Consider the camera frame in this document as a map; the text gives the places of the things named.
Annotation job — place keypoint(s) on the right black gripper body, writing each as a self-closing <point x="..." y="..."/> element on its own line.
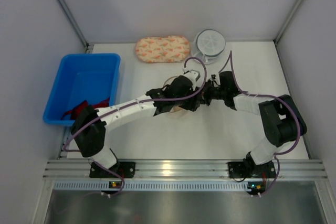
<point x="210" y="92"/>

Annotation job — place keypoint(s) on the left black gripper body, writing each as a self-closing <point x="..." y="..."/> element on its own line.
<point x="194" y="100"/>

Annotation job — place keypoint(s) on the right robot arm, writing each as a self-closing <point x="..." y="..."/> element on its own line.
<point x="282" y="122"/>

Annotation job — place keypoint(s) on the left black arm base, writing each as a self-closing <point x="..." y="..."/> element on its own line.
<point x="123" y="169"/>

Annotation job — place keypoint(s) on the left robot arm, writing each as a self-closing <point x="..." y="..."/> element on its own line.
<point x="91" y="125"/>

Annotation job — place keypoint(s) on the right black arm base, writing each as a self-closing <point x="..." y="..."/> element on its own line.
<point x="240" y="170"/>

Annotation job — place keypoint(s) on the white mesh cylinder bag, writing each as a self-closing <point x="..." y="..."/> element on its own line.
<point x="208" y="45"/>

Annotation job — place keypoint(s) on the floral laundry bag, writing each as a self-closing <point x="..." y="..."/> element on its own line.
<point x="168" y="49"/>

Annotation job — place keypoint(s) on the blue plastic bin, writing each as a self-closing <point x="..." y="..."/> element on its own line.
<point x="82" y="77"/>

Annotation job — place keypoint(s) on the red garment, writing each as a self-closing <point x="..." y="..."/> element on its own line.
<point x="74" y="112"/>

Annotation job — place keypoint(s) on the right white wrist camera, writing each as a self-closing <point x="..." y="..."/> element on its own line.
<point x="212" y="79"/>

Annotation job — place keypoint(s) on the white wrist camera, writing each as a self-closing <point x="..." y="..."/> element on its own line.
<point x="212" y="79"/>
<point x="192" y="75"/>

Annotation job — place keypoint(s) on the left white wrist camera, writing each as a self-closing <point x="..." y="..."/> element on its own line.
<point x="192" y="75"/>

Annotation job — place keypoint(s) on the aluminium mounting rail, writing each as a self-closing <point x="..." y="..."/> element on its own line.
<point x="151" y="169"/>

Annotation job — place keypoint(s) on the slotted cable duct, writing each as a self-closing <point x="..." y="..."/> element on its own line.
<point x="143" y="185"/>

